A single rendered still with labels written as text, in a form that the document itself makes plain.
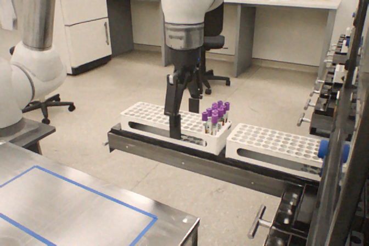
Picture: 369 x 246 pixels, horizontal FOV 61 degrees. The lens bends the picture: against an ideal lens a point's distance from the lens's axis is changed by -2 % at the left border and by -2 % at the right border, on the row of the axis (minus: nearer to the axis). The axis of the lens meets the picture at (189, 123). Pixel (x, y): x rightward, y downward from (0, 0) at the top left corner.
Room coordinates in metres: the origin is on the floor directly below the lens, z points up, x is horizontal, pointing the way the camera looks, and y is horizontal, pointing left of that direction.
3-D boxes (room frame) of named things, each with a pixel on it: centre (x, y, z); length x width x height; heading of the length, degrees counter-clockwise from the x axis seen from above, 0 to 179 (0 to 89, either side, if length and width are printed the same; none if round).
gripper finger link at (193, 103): (0.80, -0.01, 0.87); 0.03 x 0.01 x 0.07; 63
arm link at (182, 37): (0.76, 0.01, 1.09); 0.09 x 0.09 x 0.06
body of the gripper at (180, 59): (0.76, 0.01, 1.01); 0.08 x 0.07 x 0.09; 153
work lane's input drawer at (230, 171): (0.71, -0.08, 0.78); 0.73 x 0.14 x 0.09; 63
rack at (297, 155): (0.63, -0.24, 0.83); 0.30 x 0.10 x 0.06; 63
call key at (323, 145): (0.42, -0.21, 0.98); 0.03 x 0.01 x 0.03; 153
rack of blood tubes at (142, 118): (0.77, 0.04, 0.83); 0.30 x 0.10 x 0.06; 63
